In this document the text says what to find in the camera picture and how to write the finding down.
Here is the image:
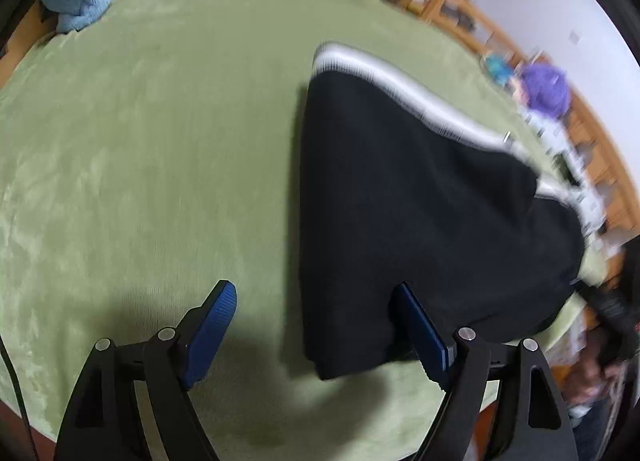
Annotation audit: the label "black pants with white stripe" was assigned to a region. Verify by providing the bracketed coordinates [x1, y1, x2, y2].
[299, 43, 586, 380]

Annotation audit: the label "person's right hand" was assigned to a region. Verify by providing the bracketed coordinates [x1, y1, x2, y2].
[562, 328, 623, 407]

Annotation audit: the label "white black-dotted pillow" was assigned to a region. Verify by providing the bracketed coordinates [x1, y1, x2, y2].
[518, 107, 605, 236]

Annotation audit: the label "purple plush toy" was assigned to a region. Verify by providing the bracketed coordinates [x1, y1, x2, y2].
[520, 62, 572, 120]

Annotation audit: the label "green bed blanket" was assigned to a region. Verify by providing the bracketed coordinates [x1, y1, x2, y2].
[1, 0, 552, 460]

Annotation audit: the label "colourful geometric pillow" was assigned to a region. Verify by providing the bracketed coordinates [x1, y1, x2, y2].
[480, 53, 514, 88]

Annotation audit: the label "black cable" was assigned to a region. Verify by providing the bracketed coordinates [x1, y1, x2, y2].
[0, 334, 42, 461]

